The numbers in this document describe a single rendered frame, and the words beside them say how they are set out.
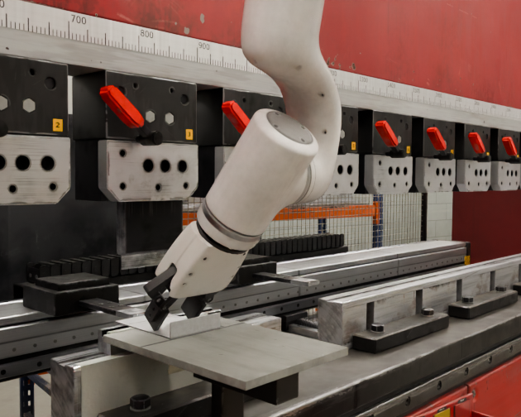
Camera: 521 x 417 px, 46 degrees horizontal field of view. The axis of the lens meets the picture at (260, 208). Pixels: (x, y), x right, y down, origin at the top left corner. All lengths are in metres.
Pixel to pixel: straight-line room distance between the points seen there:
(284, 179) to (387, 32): 0.67
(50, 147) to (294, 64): 0.30
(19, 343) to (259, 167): 0.56
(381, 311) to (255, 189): 0.69
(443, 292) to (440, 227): 6.91
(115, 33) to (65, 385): 0.45
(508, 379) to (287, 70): 1.12
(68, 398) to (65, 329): 0.28
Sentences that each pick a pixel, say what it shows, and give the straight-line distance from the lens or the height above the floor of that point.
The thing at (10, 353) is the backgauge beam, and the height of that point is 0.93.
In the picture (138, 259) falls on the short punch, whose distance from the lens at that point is 0.89.
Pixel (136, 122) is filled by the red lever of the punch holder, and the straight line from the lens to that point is 0.78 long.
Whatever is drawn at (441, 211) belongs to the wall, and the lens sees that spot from 8.45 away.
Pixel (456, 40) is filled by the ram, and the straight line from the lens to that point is 1.57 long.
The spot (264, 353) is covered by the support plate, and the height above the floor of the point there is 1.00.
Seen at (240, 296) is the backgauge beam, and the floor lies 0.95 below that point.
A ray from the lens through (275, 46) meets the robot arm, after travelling 0.68.
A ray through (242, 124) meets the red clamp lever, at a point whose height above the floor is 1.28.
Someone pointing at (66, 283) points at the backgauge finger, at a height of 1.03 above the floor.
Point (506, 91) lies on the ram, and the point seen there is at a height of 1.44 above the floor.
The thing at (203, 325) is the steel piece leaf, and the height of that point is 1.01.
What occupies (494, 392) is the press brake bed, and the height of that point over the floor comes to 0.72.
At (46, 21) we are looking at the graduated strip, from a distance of 0.78.
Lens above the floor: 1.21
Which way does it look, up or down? 3 degrees down
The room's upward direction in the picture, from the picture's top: straight up
